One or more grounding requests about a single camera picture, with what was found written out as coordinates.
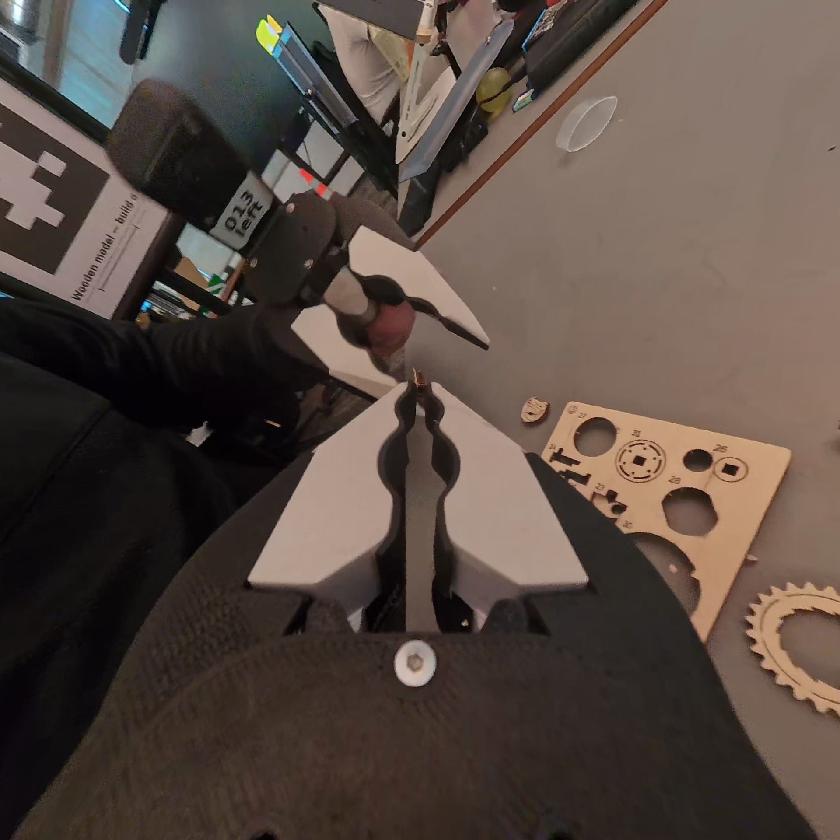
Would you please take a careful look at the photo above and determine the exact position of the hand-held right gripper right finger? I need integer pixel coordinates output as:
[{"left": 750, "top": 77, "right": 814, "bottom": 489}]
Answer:
[{"left": 423, "top": 382, "right": 589, "bottom": 634}]

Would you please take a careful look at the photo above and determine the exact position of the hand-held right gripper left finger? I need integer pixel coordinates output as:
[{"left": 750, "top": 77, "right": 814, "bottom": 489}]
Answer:
[{"left": 247, "top": 382, "right": 418, "bottom": 634}]

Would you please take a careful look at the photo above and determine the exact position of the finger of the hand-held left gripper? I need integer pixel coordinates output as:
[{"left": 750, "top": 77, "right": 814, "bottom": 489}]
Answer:
[
  {"left": 346, "top": 225, "right": 492, "bottom": 351},
  {"left": 290, "top": 305, "right": 409, "bottom": 401}
]

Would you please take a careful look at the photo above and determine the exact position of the wooden parts sheet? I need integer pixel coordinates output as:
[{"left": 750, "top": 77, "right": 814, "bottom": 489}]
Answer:
[{"left": 541, "top": 399, "right": 792, "bottom": 644}]

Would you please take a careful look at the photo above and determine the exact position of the person's left forearm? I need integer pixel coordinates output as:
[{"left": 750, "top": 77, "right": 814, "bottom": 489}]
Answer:
[{"left": 0, "top": 297, "right": 330, "bottom": 448}]

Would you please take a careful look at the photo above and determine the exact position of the person's left hand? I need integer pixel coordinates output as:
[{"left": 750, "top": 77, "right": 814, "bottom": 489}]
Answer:
[{"left": 364, "top": 302, "right": 419, "bottom": 355}]

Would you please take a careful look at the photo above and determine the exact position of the black monitor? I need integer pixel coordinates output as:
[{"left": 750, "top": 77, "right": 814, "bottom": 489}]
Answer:
[{"left": 117, "top": 0, "right": 343, "bottom": 219}]

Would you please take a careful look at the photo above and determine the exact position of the framed marker sign board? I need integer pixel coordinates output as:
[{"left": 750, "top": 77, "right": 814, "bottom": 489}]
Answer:
[{"left": 0, "top": 77, "right": 189, "bottom": 324}]

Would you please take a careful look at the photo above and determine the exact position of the blue grey plastic lid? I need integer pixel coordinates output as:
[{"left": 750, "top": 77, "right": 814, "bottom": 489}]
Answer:
[{"left": 398, "top": 17, "right": 517, "bottom": 184}]

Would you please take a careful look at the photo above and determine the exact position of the yellow green ball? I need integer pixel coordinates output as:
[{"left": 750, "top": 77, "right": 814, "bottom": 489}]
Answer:
[{"left": 475, "top": 66, "right": 513, "bottom": 114}]

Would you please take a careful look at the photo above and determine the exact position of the black flat board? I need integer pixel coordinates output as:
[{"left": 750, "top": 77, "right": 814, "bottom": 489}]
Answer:
[{"left": 314, "top": 0, "right": 438, "bottom": 42}]

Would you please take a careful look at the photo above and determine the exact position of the black camera bar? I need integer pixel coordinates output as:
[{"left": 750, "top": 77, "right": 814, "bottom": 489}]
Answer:
[{"left": 119, "top": 0, "right": 167, "bottom": 65}]

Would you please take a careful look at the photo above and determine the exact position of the clear plastic ring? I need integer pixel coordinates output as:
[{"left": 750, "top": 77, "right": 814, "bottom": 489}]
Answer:
[{"left": 555, "top": 96, "right": 620, "bottom": 154}]

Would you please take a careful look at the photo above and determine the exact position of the wooden gear ring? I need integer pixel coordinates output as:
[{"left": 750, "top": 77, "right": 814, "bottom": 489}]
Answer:
[{"left": 744, "top": 580, "right": 840, "bottom": 718}]

